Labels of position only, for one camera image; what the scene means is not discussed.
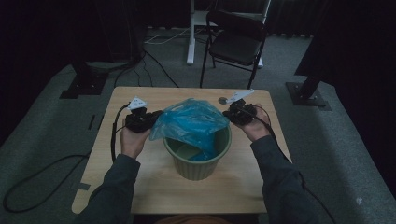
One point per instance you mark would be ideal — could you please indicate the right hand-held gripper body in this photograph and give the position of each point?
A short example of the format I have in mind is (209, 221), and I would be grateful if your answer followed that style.
(241, 112)

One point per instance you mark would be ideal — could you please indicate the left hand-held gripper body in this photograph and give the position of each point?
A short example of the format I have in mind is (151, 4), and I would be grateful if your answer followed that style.
(138, 119)

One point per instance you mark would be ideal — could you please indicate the blue plastic trash bag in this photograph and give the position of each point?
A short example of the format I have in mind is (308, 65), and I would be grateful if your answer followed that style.
(190, 121)

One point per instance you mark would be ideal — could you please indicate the green ribbed trash bin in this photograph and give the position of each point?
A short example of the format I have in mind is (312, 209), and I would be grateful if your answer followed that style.
(199, 169)

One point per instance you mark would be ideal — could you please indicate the person's right hand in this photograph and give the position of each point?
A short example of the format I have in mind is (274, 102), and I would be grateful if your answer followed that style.
(257, 126)

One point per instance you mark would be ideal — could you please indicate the person's left hand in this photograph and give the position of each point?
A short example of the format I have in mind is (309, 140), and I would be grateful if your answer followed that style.
(132, 143)

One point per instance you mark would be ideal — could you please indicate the black stand base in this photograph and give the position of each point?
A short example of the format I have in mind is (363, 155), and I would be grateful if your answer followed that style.
(306, 93)
(84, 84)

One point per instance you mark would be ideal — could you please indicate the black folding chair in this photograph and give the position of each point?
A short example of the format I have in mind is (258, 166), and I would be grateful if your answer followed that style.
(235, 43)

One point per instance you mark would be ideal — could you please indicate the grey tape strip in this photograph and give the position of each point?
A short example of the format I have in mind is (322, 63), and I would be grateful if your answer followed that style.
(83, 186)

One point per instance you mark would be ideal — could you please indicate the white paper scrap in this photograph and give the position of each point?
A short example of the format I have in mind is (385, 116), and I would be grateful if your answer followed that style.
(359, 201)

